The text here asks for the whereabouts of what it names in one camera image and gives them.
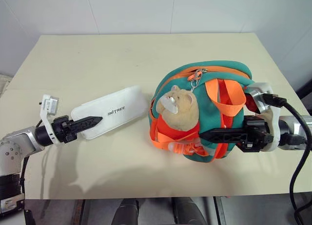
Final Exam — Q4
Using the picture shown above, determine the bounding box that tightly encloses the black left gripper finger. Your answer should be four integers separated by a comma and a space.
72, 116, 103, 134

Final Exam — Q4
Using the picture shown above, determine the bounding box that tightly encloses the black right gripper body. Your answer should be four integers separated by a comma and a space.
237, 115, 274, 154

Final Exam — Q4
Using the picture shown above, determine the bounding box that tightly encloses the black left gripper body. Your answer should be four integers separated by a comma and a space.
52, 115, 79, 144

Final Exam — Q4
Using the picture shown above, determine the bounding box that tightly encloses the orange and teal backpack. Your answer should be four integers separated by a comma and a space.
148, 60, 254, 164

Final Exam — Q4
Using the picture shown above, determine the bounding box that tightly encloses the beige plush cat toy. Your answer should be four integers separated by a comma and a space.
155, 85, 199, 132

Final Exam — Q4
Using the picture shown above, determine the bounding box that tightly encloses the dark rounded shape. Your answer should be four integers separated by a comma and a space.
171, 197, 208, 225
113, 198, 140, 225

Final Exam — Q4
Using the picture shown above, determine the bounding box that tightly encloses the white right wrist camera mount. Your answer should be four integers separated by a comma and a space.
243, 82, 281, 153

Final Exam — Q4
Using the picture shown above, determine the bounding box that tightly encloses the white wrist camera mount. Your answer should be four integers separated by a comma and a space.
39, 94, 60, 145
243, 82, 281, 153

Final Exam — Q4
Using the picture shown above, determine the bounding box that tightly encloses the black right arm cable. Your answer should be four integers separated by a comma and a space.
263, 93, 312, 225

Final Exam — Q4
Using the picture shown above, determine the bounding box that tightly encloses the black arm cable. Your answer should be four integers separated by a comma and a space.
19, 155, 34, 225
263, 93, 312, 225

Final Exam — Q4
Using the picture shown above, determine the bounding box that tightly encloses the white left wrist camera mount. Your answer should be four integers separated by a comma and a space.
39, 94, 60, 145

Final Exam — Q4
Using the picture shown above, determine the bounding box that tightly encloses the silver metal keychain clasp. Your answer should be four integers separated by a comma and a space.
187, 68, 208, 92

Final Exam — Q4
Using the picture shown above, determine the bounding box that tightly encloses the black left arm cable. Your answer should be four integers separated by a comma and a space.
19, 155, 34, 225

